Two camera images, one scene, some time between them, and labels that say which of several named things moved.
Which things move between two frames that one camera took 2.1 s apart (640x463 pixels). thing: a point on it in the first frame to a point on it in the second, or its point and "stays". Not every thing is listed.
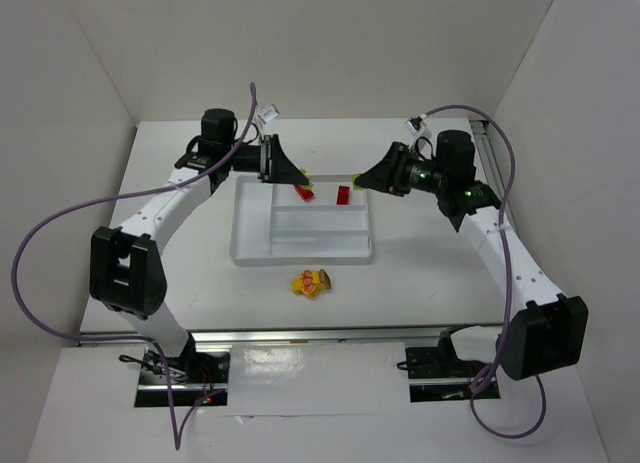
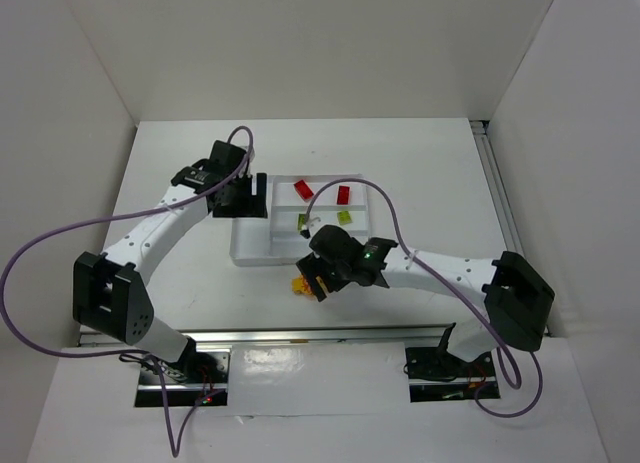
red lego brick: x=343 y=194 stays
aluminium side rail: x=486 y=162 stays
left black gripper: x=270 y=159 to x=240 y=206
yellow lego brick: x=310 y=284 stays
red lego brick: x=307 y=195 stays
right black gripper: x=396 y=169 to x=316 y=278
